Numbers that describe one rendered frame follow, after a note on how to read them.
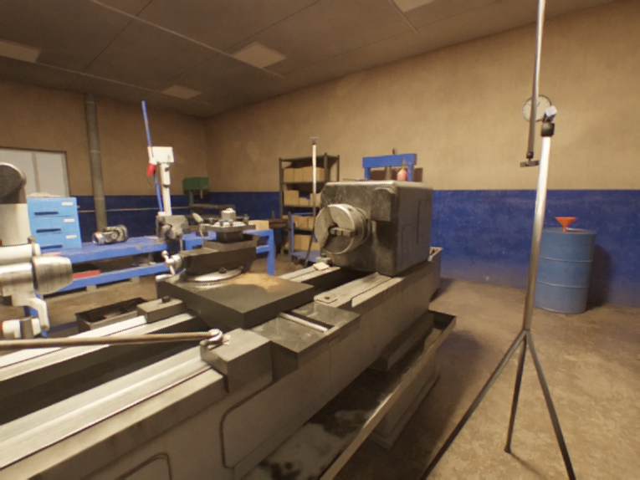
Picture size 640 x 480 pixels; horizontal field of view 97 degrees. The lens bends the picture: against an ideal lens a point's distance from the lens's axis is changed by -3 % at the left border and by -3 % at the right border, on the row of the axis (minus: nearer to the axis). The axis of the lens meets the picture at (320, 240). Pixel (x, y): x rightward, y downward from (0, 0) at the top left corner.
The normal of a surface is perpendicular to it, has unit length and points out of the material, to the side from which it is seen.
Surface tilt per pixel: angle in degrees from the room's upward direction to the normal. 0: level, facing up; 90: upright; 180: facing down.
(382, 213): 90
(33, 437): 0
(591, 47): 90
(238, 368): 90
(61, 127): 90
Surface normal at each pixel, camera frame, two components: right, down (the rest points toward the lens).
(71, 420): 0.00, -0.99
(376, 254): -0.62, 0.12
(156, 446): 0.78, 0.10
